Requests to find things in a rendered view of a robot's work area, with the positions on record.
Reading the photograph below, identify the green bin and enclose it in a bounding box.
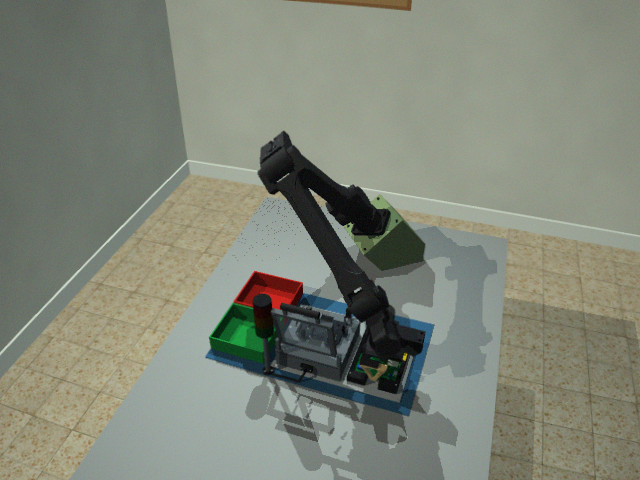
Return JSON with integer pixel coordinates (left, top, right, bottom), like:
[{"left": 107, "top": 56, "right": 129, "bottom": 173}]
[{"left": 209, "top": 303, "right": 278, "bottom": 364}]

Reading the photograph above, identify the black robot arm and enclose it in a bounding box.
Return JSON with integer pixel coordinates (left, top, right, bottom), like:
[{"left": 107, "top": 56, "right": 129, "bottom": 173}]
[{"left": 257, "top": 131, "right": 426, "bottom": 357}]

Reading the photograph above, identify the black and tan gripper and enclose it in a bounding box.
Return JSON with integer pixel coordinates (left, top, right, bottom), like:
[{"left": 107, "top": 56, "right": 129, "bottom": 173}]
[{"left": 360, "top": 332, "right": 389, "bottom": 381}]

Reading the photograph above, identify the red open box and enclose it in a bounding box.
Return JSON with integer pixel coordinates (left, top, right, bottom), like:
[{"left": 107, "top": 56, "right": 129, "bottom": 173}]
[{"left": 234, "top": 271, "right": 303, "bottom": 310}]

